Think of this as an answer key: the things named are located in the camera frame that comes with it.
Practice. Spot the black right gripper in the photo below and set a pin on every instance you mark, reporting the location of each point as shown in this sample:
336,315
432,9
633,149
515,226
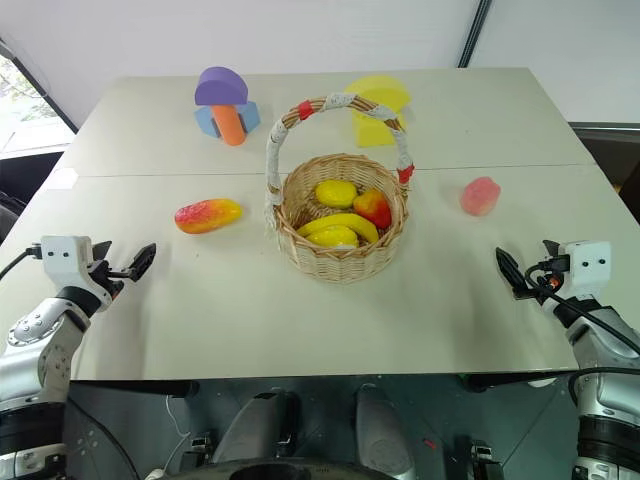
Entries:
550,285

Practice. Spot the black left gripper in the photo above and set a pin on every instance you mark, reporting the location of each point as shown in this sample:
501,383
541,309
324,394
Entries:
102,275

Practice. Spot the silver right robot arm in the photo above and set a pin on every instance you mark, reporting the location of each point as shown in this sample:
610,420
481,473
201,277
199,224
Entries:
607,350

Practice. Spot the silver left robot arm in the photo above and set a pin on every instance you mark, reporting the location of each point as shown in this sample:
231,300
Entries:
35,350

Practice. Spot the pink toy peach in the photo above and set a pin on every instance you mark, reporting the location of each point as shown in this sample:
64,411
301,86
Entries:
480,196

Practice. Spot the red yellow toy mango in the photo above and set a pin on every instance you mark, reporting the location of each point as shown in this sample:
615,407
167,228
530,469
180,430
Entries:
207,216

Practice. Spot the dark chair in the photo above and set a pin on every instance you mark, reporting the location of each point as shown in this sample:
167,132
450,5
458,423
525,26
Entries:
9,212

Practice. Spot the dark furniture beside table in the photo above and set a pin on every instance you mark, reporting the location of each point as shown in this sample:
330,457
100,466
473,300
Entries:
612,150

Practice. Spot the red yellow toy apple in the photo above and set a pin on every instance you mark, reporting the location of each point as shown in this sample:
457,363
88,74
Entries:
375,207

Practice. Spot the orange foam cylinder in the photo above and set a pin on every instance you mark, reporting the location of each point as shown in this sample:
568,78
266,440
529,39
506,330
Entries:
230,125

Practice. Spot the blue foam block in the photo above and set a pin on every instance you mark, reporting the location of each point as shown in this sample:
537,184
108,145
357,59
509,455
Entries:
252,117

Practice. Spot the yellow toy banana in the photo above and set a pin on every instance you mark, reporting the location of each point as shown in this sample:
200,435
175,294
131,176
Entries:
345,222

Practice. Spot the purple half-round foam block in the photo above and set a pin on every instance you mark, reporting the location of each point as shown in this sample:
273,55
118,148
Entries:
220,86

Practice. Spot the yellow arch foam block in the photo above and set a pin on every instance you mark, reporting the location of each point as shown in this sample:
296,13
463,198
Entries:
372,132

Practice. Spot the yellow toy lemon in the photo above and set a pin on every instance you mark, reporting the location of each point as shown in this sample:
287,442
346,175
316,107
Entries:
336,194

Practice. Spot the grey rounded shape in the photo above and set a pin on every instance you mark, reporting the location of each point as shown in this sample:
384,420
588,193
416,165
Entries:
382,430
255,425

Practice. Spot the yellow half-round foam block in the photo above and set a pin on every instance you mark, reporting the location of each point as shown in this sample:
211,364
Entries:
380,92

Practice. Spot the black round rim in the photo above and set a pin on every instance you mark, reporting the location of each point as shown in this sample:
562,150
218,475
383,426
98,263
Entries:
280,471

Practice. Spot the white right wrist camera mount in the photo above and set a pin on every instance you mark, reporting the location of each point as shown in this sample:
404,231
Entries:
590,267

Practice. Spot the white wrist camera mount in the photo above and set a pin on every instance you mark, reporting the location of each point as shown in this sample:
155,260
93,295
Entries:
62,255
590,267

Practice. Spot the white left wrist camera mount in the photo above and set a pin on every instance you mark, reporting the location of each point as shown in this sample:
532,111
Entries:
62,255

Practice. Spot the dark slanted window frame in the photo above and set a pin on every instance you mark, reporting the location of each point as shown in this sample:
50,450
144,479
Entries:
45,90

